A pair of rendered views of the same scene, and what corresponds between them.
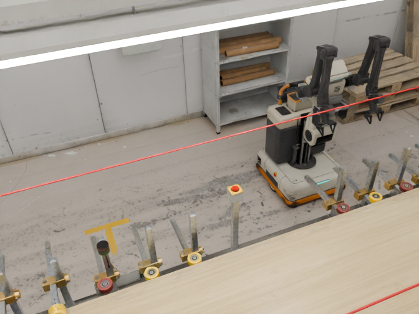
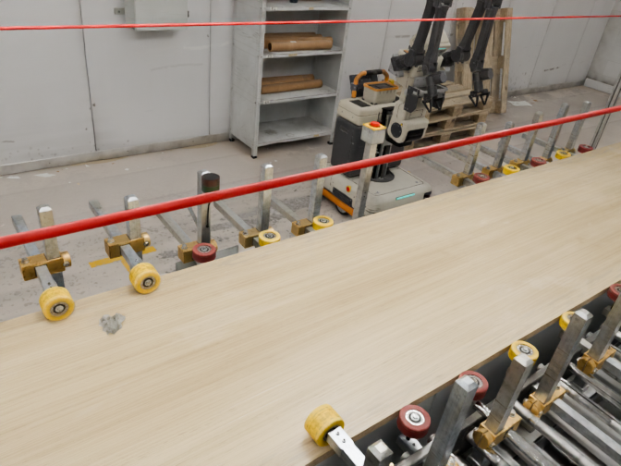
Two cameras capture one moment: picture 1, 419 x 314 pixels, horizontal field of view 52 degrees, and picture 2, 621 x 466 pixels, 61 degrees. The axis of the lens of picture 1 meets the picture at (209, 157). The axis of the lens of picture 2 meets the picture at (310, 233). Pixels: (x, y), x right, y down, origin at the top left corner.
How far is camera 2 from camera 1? 1.13 m
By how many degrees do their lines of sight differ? 17
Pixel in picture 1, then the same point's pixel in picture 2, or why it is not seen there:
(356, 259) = (523, 219)
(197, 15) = not seen: outside the picture
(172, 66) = (194, 64)
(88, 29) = not seen: outside the picture
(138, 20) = not seen: outside the picture
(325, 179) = (410, 191)
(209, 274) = (351, 236)
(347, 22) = (396, 38)
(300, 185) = (383, 197)
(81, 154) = (63, 177)
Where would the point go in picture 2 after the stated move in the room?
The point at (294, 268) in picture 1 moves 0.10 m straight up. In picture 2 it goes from (456, 227) to (463, 206)
